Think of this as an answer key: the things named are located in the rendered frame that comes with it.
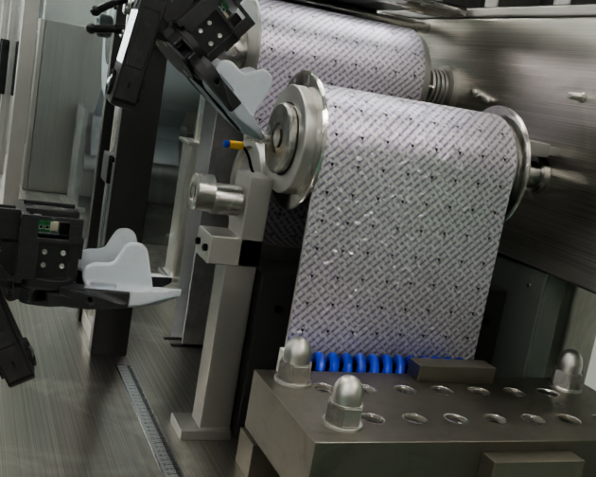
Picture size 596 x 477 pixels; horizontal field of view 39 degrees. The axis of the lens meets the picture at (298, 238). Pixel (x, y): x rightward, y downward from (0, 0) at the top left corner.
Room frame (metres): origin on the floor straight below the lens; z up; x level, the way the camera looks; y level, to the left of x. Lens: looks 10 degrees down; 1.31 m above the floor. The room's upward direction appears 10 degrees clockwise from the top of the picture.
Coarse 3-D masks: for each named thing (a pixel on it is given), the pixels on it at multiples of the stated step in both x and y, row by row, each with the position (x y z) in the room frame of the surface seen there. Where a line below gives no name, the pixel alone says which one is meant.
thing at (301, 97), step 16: (288, 96) 0.89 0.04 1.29; (304, 96) 0.86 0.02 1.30; (304, 112) 0.85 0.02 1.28; (304, 128) 0.84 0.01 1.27; (304, 144) 0.83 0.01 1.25; (304, 160) 0.84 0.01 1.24; (272, 176) 0.90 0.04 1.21; (288, 176) 0.86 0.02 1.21; (304, 176) 0.84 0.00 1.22; (288, 192) 0.87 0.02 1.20
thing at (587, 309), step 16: (576, 288) 1.15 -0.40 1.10; (576, 304) 1.15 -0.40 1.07; (592, 304) 1.16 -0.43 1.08; (560, 320) 1.16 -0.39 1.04; (576, 320) 1.15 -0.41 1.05; (592, 320) 1.16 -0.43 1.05; (560, 336) 1.15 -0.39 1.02; (576, 336) 1.15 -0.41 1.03; (592, 336) 1.16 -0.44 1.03; (560, 352) 1.15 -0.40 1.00
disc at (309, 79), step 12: (300, 72) 0.90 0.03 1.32; (312, 72) 0.88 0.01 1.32; (288, 84) 0.93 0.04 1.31; (300, 84) 0.90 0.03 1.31; (312, 84) 0.87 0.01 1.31; (312, 96) 0.86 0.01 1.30; (324, 96) 0.84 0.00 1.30; (324, 108) 0.83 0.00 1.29; (324, 120) 0.83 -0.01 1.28; (324, 132) 0.82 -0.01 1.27; (324, 144) 0.82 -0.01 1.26; (312, 156) 0.84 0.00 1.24; (312, 168) 0.83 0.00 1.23; (312, 180) 0.83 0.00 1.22; (276, 192) 0.91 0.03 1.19; (300, 192) 0.85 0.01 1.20; (288, 204) 0.88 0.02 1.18; (300, 204) 0.85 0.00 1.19
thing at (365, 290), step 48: (336, 240) 0.85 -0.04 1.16; (384, 240) 0.87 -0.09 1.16; (432, 240) 0.89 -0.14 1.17; (480, 240) 0.92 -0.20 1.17; (336, 288) 0.85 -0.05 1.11; (384, 288) 0.87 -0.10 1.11; (432, 288) 0.90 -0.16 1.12; (480, 288) 0.92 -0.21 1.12; (288, 336) 0.83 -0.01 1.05; (336, 336) 0.86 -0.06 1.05; (384, 336) 0.88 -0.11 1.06; (432, 336) 0.90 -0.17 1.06
